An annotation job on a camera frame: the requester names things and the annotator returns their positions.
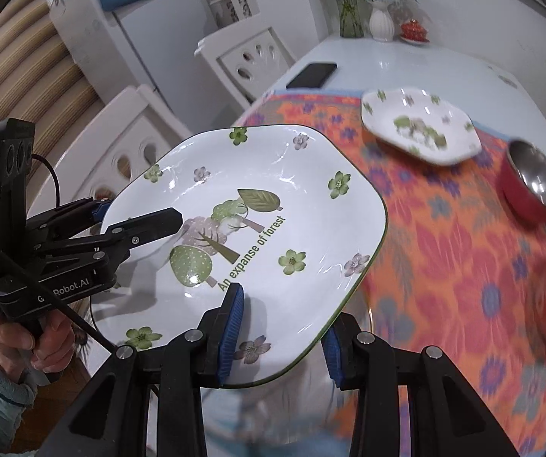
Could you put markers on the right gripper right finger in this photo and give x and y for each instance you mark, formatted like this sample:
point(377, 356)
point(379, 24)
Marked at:
point(337, 345)

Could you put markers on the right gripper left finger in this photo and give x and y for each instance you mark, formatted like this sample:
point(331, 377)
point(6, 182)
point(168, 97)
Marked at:
point(221, 327)

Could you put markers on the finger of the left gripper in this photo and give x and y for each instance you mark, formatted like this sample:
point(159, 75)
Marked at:
point(75, 216)
point(121, 238)

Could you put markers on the large forest octagonal plate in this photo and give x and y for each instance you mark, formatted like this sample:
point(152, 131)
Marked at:
point(284, 214)

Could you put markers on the small forest octagonal plate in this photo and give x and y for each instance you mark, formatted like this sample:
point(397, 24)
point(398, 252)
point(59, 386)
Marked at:
point(421, 124)

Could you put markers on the red steel bowl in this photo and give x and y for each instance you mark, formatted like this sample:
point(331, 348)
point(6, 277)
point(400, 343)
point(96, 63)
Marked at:
point(522, 181)

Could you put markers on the person's left hand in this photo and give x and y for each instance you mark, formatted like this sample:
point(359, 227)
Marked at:
point(50, 353)

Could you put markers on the white chair near left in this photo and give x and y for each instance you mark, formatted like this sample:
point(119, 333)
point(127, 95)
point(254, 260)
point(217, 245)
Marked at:
point(122, 141)

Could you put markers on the white chair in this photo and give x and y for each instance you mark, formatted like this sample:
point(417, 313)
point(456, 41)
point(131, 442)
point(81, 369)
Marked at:
point(122, 141)
point(247, 57)

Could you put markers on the floral orange tablecloth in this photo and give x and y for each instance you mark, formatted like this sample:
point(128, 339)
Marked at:
point(456, 268)

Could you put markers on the white refrigerator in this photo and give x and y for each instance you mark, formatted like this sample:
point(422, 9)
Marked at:
point(148, 42)

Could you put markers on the white chair far left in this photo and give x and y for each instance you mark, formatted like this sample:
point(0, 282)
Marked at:
point(247, 57)

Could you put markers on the black smartphone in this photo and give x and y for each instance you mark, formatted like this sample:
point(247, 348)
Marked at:
point(313, 76)

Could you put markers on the red lidded sugar bowl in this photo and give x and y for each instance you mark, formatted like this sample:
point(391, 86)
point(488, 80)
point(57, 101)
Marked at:
point(413, 32)

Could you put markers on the white ribbed vase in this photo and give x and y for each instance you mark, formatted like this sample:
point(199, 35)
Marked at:
point(381, 25)

